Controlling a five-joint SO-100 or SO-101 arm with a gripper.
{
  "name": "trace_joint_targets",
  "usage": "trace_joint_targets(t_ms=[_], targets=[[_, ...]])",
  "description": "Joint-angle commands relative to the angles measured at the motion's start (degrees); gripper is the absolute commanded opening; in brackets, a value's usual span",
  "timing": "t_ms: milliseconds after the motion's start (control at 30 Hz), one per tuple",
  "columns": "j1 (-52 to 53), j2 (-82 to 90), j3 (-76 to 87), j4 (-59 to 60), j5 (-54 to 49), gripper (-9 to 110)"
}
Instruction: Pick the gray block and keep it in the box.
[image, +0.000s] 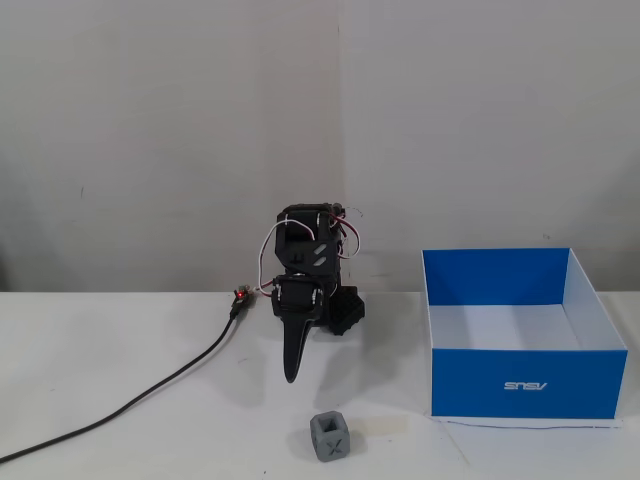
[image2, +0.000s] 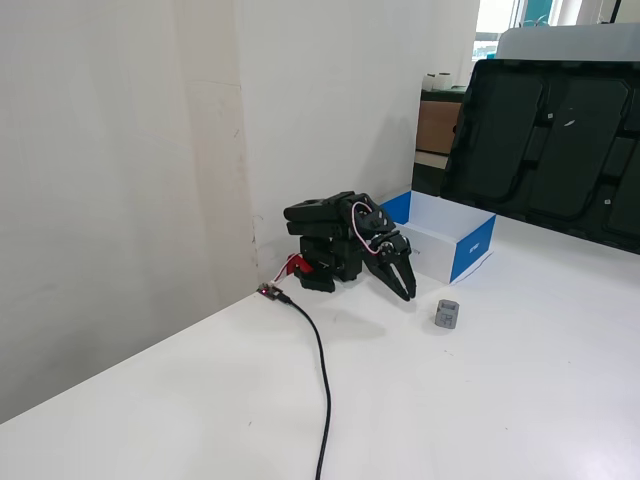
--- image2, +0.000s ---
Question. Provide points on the red table clamp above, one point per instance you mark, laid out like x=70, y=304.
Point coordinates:
x=300, y=264

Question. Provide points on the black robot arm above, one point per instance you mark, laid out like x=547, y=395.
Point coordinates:
x=320, y=215

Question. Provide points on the white cup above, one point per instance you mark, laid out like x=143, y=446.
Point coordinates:
x=445, y=81
x=430, y=81

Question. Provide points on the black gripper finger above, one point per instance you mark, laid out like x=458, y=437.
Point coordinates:
x=409, y=277
x=387, y=277

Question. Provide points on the white rounded monitor back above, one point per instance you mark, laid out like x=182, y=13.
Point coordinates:
x=575, y=46

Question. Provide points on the gray block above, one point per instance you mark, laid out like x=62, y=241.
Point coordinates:
x=446, y=316

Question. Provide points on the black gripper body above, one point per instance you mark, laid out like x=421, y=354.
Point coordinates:
x=393, y=254

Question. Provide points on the brown wooden cabinet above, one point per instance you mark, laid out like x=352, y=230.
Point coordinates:
x=439, y=127

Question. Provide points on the small controller board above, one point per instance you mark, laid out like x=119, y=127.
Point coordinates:
x=267, y=291

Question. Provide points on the window pane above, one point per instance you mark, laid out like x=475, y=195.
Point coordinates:
x=492, y=15

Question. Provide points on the blue and white cardboard box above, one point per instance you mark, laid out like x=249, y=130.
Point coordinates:
x=472, y=255

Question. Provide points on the black plastic packaging tray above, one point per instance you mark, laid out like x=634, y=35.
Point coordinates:
x=550, y=150

